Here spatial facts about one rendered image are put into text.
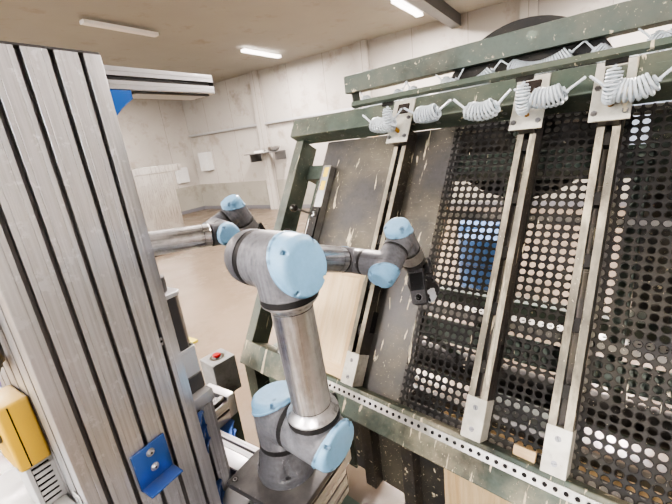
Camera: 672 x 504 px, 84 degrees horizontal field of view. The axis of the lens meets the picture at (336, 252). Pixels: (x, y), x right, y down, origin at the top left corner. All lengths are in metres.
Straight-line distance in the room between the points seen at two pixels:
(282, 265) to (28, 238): 0.40
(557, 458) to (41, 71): 1.40
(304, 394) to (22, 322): 0.49
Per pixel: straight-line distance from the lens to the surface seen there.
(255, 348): 1.97
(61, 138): 0.78
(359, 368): 1.53
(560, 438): 1.26
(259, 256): 0.67
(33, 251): 0.76
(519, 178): 1.42
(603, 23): 1.97
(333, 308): 1.67
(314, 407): 0.83
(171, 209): 8.51
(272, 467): 1.05
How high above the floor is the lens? 1.83
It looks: 17 degrees down
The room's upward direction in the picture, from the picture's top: 7 degrees counter-clockwise
